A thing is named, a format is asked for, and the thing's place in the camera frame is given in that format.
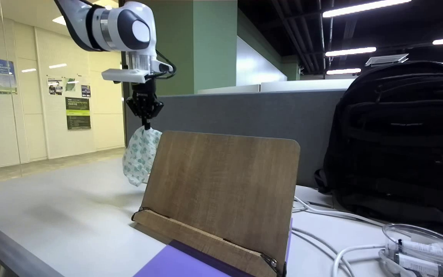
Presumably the dark green poster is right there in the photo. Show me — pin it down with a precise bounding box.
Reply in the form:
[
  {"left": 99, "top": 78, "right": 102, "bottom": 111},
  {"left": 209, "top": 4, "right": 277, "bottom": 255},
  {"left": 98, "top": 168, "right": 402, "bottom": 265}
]
[{"left": 65, "top": 97, "right": 92, "bottom": 130}]

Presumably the ceiling vent unit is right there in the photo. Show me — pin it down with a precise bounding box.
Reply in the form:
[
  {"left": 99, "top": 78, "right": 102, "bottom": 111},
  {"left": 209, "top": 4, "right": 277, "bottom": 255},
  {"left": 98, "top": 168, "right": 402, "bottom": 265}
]
[{"left": 365, "top": 53, "right": 410, "bottom": 67}]

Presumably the row of white cabinets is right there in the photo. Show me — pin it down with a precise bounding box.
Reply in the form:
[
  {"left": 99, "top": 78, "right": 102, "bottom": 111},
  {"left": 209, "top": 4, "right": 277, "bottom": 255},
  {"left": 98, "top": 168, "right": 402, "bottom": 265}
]
[{"left": 197, "top": 78, "right": 357, "bottom": 95}]

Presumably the white tube with black cap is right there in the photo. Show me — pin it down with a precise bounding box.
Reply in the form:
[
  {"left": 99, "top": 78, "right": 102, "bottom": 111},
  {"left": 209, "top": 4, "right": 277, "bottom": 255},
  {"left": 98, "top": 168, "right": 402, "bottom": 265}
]
[
  {"left": 395, "top": 238, "right": 443, "bottom": 261},
  {"left": 391, "top": 252, "right": 443, "bottom": 277}
]

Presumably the grey partition panel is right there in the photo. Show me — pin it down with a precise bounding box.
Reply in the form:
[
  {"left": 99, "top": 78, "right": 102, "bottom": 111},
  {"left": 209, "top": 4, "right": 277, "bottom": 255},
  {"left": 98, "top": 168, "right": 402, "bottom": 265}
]
[{"left": 125, "top": 89, "right": 347, "bottom": 189}]

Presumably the white cloth with green print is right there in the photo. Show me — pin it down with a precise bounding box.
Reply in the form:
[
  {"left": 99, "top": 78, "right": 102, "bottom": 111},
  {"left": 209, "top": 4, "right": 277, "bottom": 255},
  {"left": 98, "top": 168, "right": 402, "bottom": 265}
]
[{"left": 122, "top": 126, "right": 163, "bottom": 187}]

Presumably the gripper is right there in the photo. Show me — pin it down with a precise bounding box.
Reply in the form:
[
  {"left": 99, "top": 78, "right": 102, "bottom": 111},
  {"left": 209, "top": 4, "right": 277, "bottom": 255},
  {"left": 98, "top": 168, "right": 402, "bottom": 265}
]
[{"left": 126, "top": 78, "right": 165, "bottom": 130}]

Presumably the black backpack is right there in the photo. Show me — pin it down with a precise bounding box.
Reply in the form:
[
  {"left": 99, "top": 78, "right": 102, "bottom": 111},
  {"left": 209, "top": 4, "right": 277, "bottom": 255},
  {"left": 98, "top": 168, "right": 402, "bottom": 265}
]
[{"left": 313, "top": 60, "right": 443, "bottom": 236}]

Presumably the clear plastic container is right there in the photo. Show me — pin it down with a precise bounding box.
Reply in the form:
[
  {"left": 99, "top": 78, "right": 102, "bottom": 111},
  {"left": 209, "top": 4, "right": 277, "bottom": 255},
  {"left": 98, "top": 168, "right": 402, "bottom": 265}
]
[{"left": 378, "top": 223, "right": 443, "bottom": 277}]

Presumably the white cable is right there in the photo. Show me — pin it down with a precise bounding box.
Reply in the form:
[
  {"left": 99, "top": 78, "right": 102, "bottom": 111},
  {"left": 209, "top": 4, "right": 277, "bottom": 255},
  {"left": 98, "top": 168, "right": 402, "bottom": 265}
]
[
  {"left": 292, "top": 195, "right": 386, "bottom": 228},
  {"left": 291, "top": 226, "right": 357, "bottom": 277},
  {"left": 332, "top": 244, "right": 388, "bottom": 277}
]

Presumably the small photo poster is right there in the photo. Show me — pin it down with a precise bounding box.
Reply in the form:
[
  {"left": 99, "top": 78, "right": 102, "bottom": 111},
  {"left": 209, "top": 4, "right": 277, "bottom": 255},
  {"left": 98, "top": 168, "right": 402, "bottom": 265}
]
[{"left": 47, "top": 77, "right": 65, "bottom": 96}]

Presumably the wooden book stand board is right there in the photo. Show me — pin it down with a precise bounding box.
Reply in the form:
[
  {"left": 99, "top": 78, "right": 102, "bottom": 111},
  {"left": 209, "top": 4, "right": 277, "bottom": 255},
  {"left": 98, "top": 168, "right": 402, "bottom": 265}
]
[{"left": 131, "top": 130, "right": 301, "bottom": 277}]

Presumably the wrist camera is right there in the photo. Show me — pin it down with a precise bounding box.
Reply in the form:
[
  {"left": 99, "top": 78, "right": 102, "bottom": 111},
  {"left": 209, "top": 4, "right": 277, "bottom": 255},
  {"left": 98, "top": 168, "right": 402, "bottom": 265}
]
[{"left": 101, "top": 68, "right": 151, "bottom": 84}]

